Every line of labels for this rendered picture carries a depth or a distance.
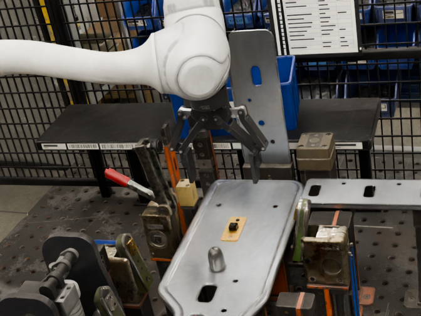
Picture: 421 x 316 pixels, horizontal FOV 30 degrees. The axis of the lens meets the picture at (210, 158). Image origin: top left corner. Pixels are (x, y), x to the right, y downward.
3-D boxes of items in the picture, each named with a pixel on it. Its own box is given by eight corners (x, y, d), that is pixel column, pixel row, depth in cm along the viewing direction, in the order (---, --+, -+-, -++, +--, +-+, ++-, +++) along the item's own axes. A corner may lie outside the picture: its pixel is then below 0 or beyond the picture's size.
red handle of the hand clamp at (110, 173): (168, 207, 166) (103, 172, 166) (165, 214, 167) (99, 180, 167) (175, 196, 169) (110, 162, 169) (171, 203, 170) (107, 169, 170)
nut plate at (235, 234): (237, 241, 162) (236, 237, 162) (220, 241, 164) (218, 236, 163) (247, 218, 169) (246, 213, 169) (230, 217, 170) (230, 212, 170)
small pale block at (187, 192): (217, 313, 190) (190, 187, 172) (203, 312, 191) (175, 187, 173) (221, 304, 192) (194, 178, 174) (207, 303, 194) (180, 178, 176)
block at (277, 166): (304, 268, 199) (291, 167, 184) (259, 266, 203) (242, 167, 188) (307, 260, 201) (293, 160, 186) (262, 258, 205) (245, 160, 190)
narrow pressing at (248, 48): (291, 164, 185) (272, 29, 168) (244, 164, 189) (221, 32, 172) (291, 163, 186) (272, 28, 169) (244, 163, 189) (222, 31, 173)
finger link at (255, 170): (251, 146, 156) (255, 146, 156) (257, 176, 159) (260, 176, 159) (248, 154, 153) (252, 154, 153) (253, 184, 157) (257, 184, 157)
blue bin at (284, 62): (297, 130, 193) (291, 82, 186) (176, 139, 199) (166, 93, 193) (301, 100, 207) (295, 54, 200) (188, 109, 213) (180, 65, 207)
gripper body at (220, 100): (179, 94, 148) (188, 137, 153) (222, 93, 145) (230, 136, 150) (191, 77, 154) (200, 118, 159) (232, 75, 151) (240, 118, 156)
